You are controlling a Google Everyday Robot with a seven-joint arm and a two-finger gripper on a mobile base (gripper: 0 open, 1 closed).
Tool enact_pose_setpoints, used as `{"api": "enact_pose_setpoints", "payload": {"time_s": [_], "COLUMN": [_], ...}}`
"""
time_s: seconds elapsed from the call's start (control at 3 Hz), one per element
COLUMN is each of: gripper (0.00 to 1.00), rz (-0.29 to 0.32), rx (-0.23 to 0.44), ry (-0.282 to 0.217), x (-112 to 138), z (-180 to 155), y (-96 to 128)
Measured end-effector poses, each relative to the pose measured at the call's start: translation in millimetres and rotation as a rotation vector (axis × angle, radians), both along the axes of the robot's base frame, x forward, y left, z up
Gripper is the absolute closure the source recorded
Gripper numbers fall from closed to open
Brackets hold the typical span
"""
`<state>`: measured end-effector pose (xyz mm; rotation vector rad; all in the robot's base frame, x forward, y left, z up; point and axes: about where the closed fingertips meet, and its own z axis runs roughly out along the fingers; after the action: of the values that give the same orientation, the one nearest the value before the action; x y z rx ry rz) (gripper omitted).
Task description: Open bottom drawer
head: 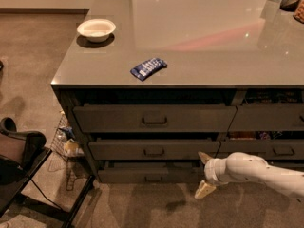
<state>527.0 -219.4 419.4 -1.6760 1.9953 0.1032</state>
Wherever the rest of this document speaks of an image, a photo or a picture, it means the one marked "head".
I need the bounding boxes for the blue item in basket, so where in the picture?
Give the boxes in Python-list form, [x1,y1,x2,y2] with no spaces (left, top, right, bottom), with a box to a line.
[59,126,75,139]

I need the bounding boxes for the black chair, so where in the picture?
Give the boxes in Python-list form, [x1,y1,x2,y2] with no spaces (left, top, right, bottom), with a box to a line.
[0,117,94,228]

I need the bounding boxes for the grey drawer cabinet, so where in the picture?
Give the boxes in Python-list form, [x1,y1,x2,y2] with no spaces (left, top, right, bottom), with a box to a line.
[52,0,304,181]

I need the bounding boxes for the blue snack packet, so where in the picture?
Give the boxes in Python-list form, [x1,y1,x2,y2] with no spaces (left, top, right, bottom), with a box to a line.
[130,58,167,82]

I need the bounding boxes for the black cable on floor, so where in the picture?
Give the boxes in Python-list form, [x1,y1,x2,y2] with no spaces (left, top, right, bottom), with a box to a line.
[29,178,65,211]

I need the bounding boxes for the white paper bowl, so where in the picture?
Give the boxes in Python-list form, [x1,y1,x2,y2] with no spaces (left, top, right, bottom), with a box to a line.
[77,19,116,43]

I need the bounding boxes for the brown snack container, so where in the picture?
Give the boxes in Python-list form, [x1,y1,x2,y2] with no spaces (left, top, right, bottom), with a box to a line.
[294,0,304,24]

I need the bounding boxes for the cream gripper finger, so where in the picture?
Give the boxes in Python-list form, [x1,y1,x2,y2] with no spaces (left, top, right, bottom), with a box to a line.
[195,180,216,200]
[198,152,212,164]

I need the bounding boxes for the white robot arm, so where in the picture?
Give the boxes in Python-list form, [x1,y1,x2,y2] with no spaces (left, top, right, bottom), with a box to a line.
[195,152,304,200]

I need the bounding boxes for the wire basket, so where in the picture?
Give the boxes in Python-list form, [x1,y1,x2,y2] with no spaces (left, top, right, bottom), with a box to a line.
[47,112,86,192]

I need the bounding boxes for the yellow item in basket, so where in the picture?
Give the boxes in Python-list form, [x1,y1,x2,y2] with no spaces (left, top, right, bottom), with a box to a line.
[64,140,84,157]

